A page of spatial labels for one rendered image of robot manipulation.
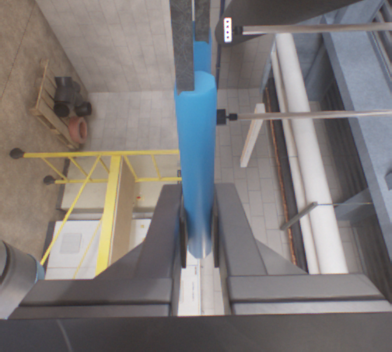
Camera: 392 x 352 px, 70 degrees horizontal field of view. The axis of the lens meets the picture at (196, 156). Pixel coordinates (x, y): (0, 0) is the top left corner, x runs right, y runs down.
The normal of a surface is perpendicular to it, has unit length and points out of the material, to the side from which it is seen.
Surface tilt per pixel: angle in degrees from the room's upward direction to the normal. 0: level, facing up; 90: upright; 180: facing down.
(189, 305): 90
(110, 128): 90
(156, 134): 90
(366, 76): 90
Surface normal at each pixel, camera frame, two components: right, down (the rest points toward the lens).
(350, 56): -0.02, -0.44
